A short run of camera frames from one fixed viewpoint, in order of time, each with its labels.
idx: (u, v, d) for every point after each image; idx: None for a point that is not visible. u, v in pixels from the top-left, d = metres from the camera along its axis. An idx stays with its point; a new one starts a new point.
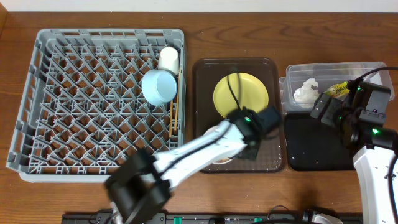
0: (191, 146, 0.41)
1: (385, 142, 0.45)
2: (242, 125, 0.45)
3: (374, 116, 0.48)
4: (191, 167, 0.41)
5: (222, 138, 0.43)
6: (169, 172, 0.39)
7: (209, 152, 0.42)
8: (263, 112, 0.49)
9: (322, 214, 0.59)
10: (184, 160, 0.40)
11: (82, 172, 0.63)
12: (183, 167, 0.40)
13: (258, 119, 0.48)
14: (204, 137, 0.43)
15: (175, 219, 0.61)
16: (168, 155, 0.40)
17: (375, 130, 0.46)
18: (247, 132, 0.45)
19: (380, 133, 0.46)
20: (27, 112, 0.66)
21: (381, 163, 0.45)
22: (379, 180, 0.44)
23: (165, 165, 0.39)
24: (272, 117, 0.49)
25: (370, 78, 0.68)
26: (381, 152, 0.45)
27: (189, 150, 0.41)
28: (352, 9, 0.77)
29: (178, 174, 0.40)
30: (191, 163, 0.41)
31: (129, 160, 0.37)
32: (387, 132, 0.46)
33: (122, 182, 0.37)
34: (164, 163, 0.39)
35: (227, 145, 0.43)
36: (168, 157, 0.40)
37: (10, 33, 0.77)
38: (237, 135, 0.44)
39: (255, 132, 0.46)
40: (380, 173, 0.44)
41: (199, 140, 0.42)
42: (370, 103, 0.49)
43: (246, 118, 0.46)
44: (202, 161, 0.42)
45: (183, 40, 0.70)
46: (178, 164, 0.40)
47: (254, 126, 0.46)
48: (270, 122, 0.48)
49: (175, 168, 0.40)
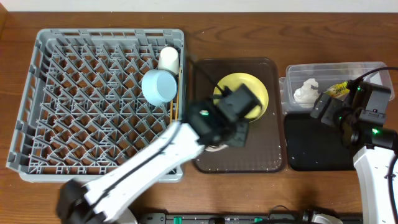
0: (127, 166, 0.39)
1: (385, 142, 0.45)
2: (199, 121, 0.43)
3: (374, 116, 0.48)
4: (130, 190, 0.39)
5: (168, 145, 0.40)
6: (102, 202, 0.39)
7: (150, 168, 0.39)
8: (229, 98, 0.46)
9: (321, 214, 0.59)
10: (117, 186, 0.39)
11: (82, 172, 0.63)
12: (117, 191, 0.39)
13: (226, 107, 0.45)
14: (148, 151, 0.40)
15: (175, 219, 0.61)
16: (99, 185, 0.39)
17: (375, 130, 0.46)
18: (206, 130, 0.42)
19: (379, 133, 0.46)
20: (27, 112, 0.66)
21: (381, 163, 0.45)
22: (379, 181, 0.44)
23: (96, 195, 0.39)
24: (242, 101, 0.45)
25: (370, 78, 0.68)
26: (380, 152, 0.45)
27: (121, 172, 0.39)
28: (352, 9, 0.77)
29: (115, 202, 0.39)
30: (129, 186, 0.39)
31: (65, 193, 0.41)
32: (387, 132, 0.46)
33: (64, 212, 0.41)
34: (94, 194, 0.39)
35: (177, 152, 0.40)
36: (98, 186, 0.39)
37: (11, 33, 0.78)
38: (188, 138, 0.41)
39: (220, 125, 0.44)
40: (380, 172, 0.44)
41: (139, 155, 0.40)
42: (370, 103, 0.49)
43: (203, 112, 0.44)
44: (143, 178, 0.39)
45: (183, 40, 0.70)
46: (111, 191, 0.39)
47: (216, 119, 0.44)
48: (242, 107, 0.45)
49: (109, 196, 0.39)
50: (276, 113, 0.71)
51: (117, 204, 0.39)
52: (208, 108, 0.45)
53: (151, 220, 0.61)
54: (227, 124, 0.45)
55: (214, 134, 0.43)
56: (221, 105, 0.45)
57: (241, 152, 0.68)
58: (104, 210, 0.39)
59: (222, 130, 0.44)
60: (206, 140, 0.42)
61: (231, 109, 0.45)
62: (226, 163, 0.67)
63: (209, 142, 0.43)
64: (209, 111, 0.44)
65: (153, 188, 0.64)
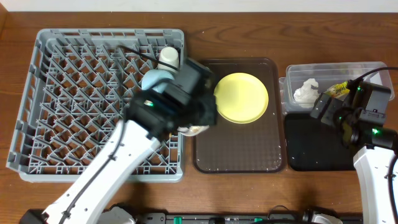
0: (84, 180, 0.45)
1: (385, 142, 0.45)
2: (145, 112, 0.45)
3: (374, 116, 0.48)
4: (89, 203, 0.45)
5: (117, 150, 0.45)
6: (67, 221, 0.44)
7: (104, 175, 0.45)
8: (179, 78, 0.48)
9: (322, 214, 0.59)
10: (77, 203, 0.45)
11: (83, 172, 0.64)
12: (80, 206, 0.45)
13: (175, 89, 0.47)
14: (101, 160, 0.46)
15: (175, 219, 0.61)
16: (60, 207, 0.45)
17: (375, 130, 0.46)
18: (155, 120, 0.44)
19: (379, 133, 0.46)
20: (27, 112, 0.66)
21: (381, 163, 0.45)
22: (379, 180, 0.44)
23: (60, 217, 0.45)
24: (190, 80, 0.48)
25: (370, 78, 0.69)
26: (380, 152, 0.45)
27: (79, 188, 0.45)
28: (352, 9, 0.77)
29: (79, 217, 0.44)
30: (89, 199, 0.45)
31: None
32: (387, 132, 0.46)
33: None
34: (58, 214, 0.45)
35: (128, 153, 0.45)
36: (60, 208, 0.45)
37: (11, 33, 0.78)
38: (134, 135, 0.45)
39: (170, 111, 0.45)
40: (379, 172, 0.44)
41: (92, 165, 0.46)
42: (370, 103, 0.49)
43: (148, 103, 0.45)
44: (101, 186, 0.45)
45: (183, 40, 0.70)
46: (72, 210, 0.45)
47: (165, 105, 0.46)
48: (191, 86, 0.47)
49: (70, 217, 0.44)
50: (276, 114, 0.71)
51: (81, 219, 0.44)
52: (155, 96, 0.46)
53: (151, 219, 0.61)
54: (180, 107, 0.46)
55: (166, 122, 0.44)
56: (168, 88, 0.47)
57: (241, 153, 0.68)
58: None
59: (176, 116, 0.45)
60: (158, 130, 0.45)
61: (179, 92, 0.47)
62: (226, 163, 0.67)
63: (164, 129, 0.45)
64: (155, 98, 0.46)
65: (154, 188, 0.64)
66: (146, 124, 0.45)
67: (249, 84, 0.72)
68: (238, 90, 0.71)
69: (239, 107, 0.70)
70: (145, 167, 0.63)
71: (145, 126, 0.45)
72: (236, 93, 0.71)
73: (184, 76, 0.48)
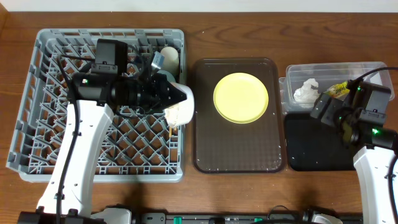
0: (60, 165, 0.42)
1: (385, 141, 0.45)
2: (86, 89, 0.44)
3: (374, 116, 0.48)
4: (77, 178, 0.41)
5: (79, 126, 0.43)
6: (63, 205, 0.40)
7: (77, 151, 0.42)
8: (99, 53, 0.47)
9: (322, 214, 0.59)
10: (64, 183, 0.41)
11: None
12: (69, 186, 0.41)
13: (102, 65, 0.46)
14: (66, 142, 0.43)
15: (175, 219, 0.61)
16: (49, 196, 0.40)
17: (375, 130, 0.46)
18: (97, 92, 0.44)
19: (379, 133, 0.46)
20: (27, 112, 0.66)
21: (381, 163, 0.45)
22: (379, 181, 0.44)
23: (53, 205, 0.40)
24: (110, 51, 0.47)
25: (370, 78, 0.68)
26: (380, 152, 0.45)
27: (59, 172, 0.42)
28: (352, 9, 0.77)
29: (74, 195, 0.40)
30: (73, 175, 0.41)
31: None
32: (387, 132, 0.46)
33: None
34: (51, 205, 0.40)
35: (89, 124, 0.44)
36: (48, 198, 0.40)
37: (10, 33, 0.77)
38: (90, 109, 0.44)
39: (107, 79, 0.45)
40: (379, 172, 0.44)
41: (61, 150, 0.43)
42: (371, 103, 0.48)
43: (84, 81, 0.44)
44: (78, 161, 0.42)
45: (183, 40, 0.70)
46: (64, 191, 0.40)
47: (101, 77, 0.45)
48: (114, 56, 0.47)
49: (64, 198, 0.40)
50: (276, 114, 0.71)
51: (76, 195, 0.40)
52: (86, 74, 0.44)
53: (151, 219, 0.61)
54: (114, 77, 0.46)
55: (109, 89, 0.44)
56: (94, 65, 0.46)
57: (240, 152, 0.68)
58: (71, 206, 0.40)
59: (115, 82, 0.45)
60: (106, 99, 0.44)
61: (107, 65, 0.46)
62: (226, 163, 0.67)
63: (111, 98, 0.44)
64: (86, 76, 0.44)
65: (154, 188, 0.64)
66: (91, 99, 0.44)
67: (243, 83, 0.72)
68: (232, 88, 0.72)
69: (234, 103, 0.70)
70: (145, 167, 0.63)
71: (91, 101, 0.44)
72: (231, 91, 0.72)
73: (101, 51, 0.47)
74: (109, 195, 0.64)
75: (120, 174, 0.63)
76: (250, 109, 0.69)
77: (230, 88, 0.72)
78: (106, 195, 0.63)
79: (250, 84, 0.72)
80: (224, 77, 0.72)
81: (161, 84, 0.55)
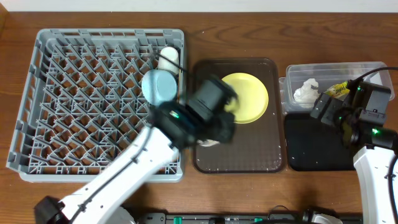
0: (104, 178, 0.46)
1: (385, 141, 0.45)
2: (171, 124, 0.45)
3: (374, 116, 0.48)
4: (107, 201, 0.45)
5: (140, 154, 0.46)
6: (80, 216, 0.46)
7: (123, 177, 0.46)
8: (203, 92, 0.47)
9: (322, 214, 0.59)
10: (94, 198, 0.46)
11: (82, 172, 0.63)
12: (97, 203, 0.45)
13: (199, 104, 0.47)
14: (122, 161, 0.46)
15: (175, 219, 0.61)
16: (75, 200, 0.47)
17: (375, 130, 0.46)
18: (178, 131, 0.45)
19: (379, 133, 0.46)
20: (27, 112, 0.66)
21: (381, 163, 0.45)
22: (379, 180, 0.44)
23: (75, 210, 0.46)
24: (212, 96, 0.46)
25: (371, 78, 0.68)
26: (380, 152, 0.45)
27: (99, 185, 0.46)
28: (352, 9, 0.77)
29: (95, 214, 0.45)
30: (106, 198, 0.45)
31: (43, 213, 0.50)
32: (387, 132, 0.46)
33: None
34: (73, 209, 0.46)
35: (150, 158, 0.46)
36: (76, 200, 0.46)
37: (10, 33, 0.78)
38: (157, 145, 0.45)
39: (193, 124, 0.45)
40: (379, 173, 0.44)
41: (113, 166, 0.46)
42: (371, 103, 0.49)
43: (173, 114, 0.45)
44: (119, 188, 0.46)
45: (183, 40, 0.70)
46: (89, 205, 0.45)
47: (190, 118, 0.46)
48: (214, 102, 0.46)
49: (86, 211, 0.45)
50: (276, 114, 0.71)
51: (97, 216, 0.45)
52: (181, 108, 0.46)
53: (151, 219, 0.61)
54: (202, 122, 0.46)
55: (190, 135, 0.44)
56: (193, 102, 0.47)
57: (241, 152, 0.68)
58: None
59: (198, 130, 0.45)
60: (181, 141, 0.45)
61: (205, 107, 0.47)
62: (226, 163, 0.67)
63: (185, 142, 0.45)
64: (180, 109, 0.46)
65: (153, 188, 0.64)
66: (168, 134, 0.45)
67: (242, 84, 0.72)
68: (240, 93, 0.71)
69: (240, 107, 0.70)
70: None
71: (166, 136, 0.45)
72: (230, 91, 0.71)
73: (207, 92, 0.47)
74: None
75: None
76: (251, 110, 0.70)
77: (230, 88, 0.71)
78: None
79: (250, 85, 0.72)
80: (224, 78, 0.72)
81: (227, 130, 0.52)
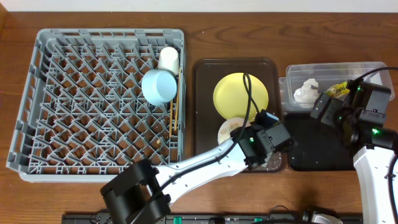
0: (193, 162, 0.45)
1: (385, 141, 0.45)
2: (245, 146, 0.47)
3: (374, 116, 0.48)
4: (191, 183, 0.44)
5: (224, 156, 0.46)
6: (168, 187, 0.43)
7: (206, 171, 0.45)
8: (277, 129, 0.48)
9: (322, 214, 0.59)
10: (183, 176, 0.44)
11: (82, 172, 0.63)
12: (182, 181, 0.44)
13: (266, 138, 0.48)
14: (206, 155, 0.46)
15: (175, 219, 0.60)
16: (167, 170, 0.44)
17: (375, 130, 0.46)
18: (249, 154, 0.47)
19: (379, 133, 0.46)
20: (27, 112, 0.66)
21: (381, 163, 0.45)
22: (379, 180, 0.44)
23: (163, 180, 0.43)
24: (283, 135, 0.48)
25: (370, 78, 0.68)
26: (381, 152, 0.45)
27: (188, 165, 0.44)
28: (352, 9, 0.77)
29: (176, 191, 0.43)
30: (192, 179, 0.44)
31: (130, 171, 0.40)
32: (387, 132, 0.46)
33: (123, 186, 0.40)
34: (163, 177, 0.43)
35: (228, 165, 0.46)
36: (165, 171, 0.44)
37: (10, 33, 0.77)
38: (239, 155, 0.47)
39: (260, 153, 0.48)
40: (380, 173, 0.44)
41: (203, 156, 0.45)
42: (371, 102, 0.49)
43: (250, 138, 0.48)
44: (201, 177, 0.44)
45: (183, 40, 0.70)
46: (177, 180, 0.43)
47: (263, 146, 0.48)
48: (281, 140, 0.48)
49: (174, 183, 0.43)
50: (276, 114, 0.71)
51: (178, 192, 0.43)
52: (257, 135, 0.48)
53: None
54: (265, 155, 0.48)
55: (256, 161, 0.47)
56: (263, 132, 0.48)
57: None
58: (168, 194, 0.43)
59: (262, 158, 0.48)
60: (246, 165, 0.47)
61: (277, 139, 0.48)
62: None
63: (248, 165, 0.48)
64: (254, 137, 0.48)
65: None
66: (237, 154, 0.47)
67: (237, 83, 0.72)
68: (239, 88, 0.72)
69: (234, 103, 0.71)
70: None
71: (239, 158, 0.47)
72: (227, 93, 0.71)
73: (278, 129, 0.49)
74: None
75: None
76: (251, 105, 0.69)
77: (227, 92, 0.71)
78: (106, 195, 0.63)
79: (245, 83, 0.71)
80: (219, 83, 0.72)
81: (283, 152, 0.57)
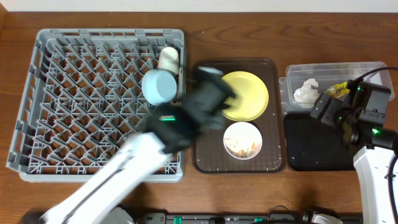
0: (97, 181, 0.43)
1: (384, 141, 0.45)
2: (164, 128, 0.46)
3: (374, 116, 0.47)
4: (105, 200, 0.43)
5: (125, 161, 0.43)
6: (75, 214, 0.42)
7: (113, 183, 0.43)
8: (204, 95, 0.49)
9: (322, 214, 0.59)
10: (75, 213, 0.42)
11: (82, 172, 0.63)
12: (91, 203, 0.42)
13: (196, 106, 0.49)
14: (105, 168, 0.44)
15: (175, 219, 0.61)
16: (69, 202, 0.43)
17: (375, 130, 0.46)
18: (172, 135, 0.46)
19: (379, 132, 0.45)
20: (27, 112, 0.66)
21: (381, 163, 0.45)
22: (379, 180, 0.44)
23: (64, 213, 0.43)
24: (212, 99, 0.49)
25: (370, 78, 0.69)
26: (380, 152, 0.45)
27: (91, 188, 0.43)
28: (352, 9, 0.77)
29: (89, 215, 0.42)
30: (102, 197, 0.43)
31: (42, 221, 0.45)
32: (387, 132, 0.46)
33: None
34: (56, 218, 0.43)
35: (123, 168, 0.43)
36: (68, 203, 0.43)
37: (10, 33, 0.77)
38: (147, 152, 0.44)
39: (181, 131, 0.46)
40: (380, 173, 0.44)
41: (106, 170, 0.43)
42: (370, 103, 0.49)
43: (170, 117, 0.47)
44: (106, 200, 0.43)
45: (183, 40, 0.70)
46: (84, 203, 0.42)
47: (157, 134, 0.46)
48: (196, 115, 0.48)
49: (82, 208, 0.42)
50: (276, 114, 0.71)
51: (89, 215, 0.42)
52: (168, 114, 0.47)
53: (151, 219, 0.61)
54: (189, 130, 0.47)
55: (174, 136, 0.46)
56: (158, 119, 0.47)
57: None
58: None
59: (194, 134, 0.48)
60: (173, 148, 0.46)
61: (193, 115, 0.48)
62: (226, 163, 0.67)
63: (178, 147, 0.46)
64: (179, 116, 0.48)
65: (153, 188, 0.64)
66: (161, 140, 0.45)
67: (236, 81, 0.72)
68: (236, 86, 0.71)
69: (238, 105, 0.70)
70: None
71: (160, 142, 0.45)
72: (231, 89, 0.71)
73: (206, 93, 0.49)
74: None
75: None
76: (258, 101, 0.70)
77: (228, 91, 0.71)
78: None
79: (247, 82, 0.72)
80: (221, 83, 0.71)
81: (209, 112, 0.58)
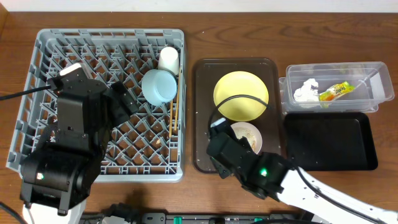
0: None
1: (277, 168, 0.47)
2: (50, 176, 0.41)
3: (249, 160, 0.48)
4: None
5: None
6: None
7: None
8: (63, 116, 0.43)
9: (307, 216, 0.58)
10: None
11: (102, 172, 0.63)
12: None
13: (68, 134, 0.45)
14: None
15: (175, 219, 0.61)
16: None
17: (265, 173, 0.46)
18: (63, 179, 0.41)
19: (267, 169, 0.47)
20: (27, 112, 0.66)
21: (301, 191, 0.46)
22: (316, 204, 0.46)
23: None
24: (76, 121, 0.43)
25: (370, 78, 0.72)
26: (287, 181, 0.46)
27: None
28: (352, 9, 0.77)
29: None
30: None
31: None
32: (268, 165, 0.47)
33: None
34: None
35: None
36: None
37: (10, 33, 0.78)
38: (46, 215, 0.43)
39: (72, 167, 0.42)
40: (310, 197, 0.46)
41: None
42: (232, 159, 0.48)
43: (41, 172, 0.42)
44: None
45: (183, 40, 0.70)
46: None
47: (50, 188, 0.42)
48: (78, 134, 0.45)
49: None
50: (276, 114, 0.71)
51: None
52: (40, 165, 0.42)
53: (151, 219, 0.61)
54: (81, 161, 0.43)
55: (73, 180, 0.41)
56: (37, 180, 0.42)
57: None
58: None
59: (83, 167, 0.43)
60: (70, 188, 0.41)
61: (74, 145, 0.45)
62: None
63: (76, 187, 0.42)
64: (48, 158, 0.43)
65: (153, 188, 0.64)
66: (55, 186, 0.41)
67: (232, 81, 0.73)
68: (232, 88, 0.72)
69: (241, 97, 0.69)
70: (145, 167, 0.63)
71: (56, 188, 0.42)
72: (230, 92, 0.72)
73: (64, 116, 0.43)
74: (109, 195, 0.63)
75: (120, 174, 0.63)
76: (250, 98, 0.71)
77: (225, 92, 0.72)
78: (106, 195, 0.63)
79: (242, 81, 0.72)
80: (220, 82, 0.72)
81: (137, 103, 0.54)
